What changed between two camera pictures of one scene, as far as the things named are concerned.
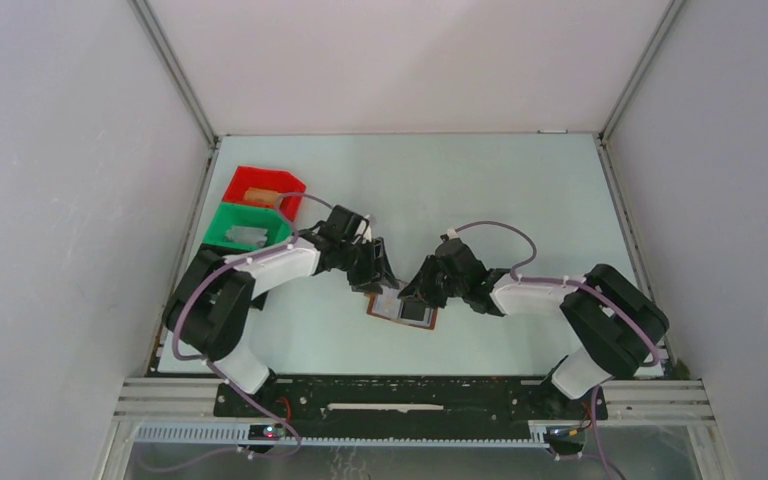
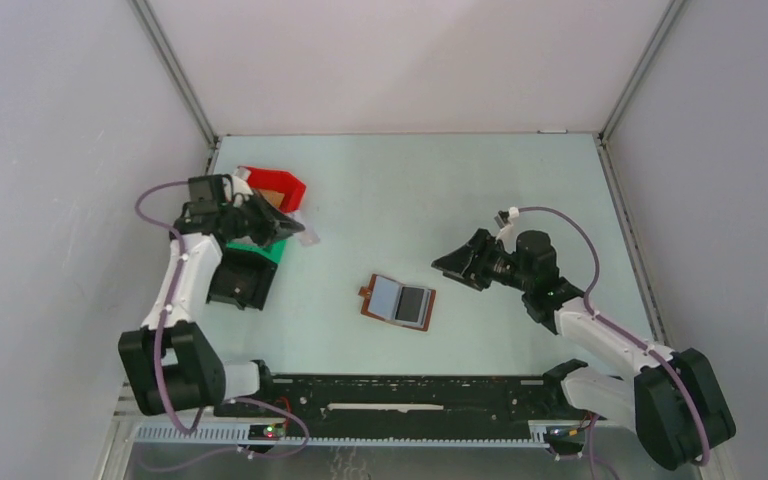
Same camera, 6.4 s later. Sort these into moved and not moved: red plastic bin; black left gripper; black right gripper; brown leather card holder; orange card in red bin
Moved: black left gripper; black right gripper
Not moved: brown leather card holder; red plastic bin; orange card in red bin
